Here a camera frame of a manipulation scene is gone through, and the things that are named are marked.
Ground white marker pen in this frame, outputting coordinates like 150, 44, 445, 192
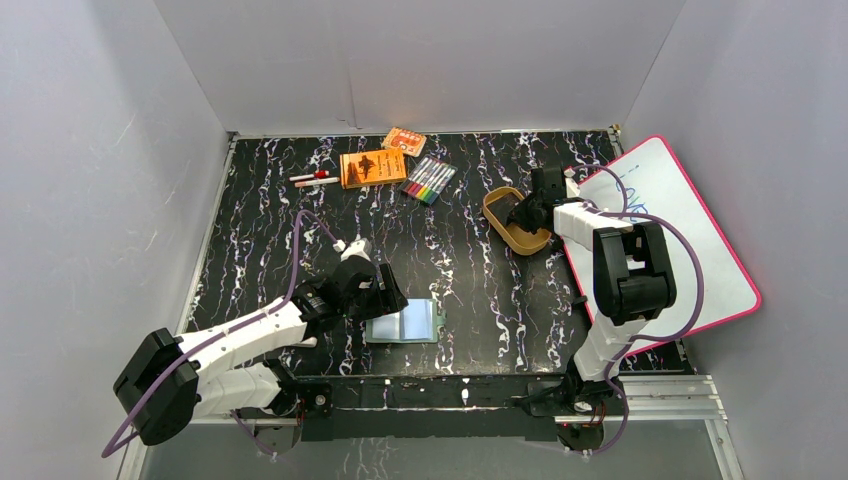
294, 177, 340, 188

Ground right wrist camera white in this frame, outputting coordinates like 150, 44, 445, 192
563, 169, 580, 198

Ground white board pink frame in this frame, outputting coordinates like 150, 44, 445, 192
559, 135, 763, 356

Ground green card holder wallet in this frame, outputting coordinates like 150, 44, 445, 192
365, 299, 445, 344

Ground coloured marker pen set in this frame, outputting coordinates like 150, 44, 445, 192
400, 156, 457, 205

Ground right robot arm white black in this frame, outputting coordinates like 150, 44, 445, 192
506, 167, 677, 414

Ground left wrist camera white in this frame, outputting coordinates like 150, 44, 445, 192
333, 238, 372, 262

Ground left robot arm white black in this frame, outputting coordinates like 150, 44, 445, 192
113, 256, 408, 446

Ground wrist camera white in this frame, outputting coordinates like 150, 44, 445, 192
333, 238, 372, 262
563, 169, 580, 198

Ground black credit cards stack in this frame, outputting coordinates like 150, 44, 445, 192
489, 192, 522, 226

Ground red capped white marker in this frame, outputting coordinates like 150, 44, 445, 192
289, 170, 329, 182

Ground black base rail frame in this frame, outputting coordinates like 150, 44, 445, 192
231, 374, 627, 458

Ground orange book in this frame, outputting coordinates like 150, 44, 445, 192
340, 149, 408, 189

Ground white stapler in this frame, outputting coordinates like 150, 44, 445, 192
296, 337, 318, 348

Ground small orange card box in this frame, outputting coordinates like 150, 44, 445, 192
381, 127, 427, 157

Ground tan oval tray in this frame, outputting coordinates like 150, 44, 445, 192
482, 186, 552, 256

